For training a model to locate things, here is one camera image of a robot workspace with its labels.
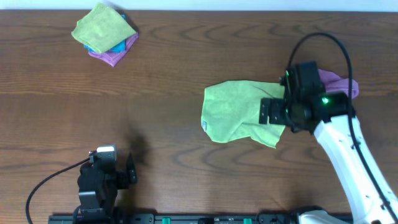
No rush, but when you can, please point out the folded green cloth on stack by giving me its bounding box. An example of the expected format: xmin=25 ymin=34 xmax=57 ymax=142
xmin=71 ymin=3 xmax=137 ymax=55

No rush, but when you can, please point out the crumpled purple cloth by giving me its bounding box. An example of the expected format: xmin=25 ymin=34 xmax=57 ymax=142
xmin=318 ymin=69 xmax=349 ymax=95

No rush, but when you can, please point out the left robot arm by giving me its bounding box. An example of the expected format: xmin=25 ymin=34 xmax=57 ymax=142
xmin=73 ymin=151 xmax=137 ymax=223

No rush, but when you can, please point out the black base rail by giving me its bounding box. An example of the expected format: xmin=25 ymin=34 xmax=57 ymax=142
xmin=48 ymin=213 xmax=298 ymax=224

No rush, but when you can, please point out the folded purple cloth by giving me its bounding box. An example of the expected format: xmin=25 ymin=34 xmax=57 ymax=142
xmin=88 ymin=33 xmax=139 ymax=67

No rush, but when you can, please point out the green microfiber cloth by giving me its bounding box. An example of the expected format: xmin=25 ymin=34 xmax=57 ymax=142
xmin=201 ymin=80 xmax=285 ymax=148

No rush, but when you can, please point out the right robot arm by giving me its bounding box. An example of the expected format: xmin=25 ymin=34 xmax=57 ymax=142
xmin=259 ymin=92 xmax=397 ymax=223

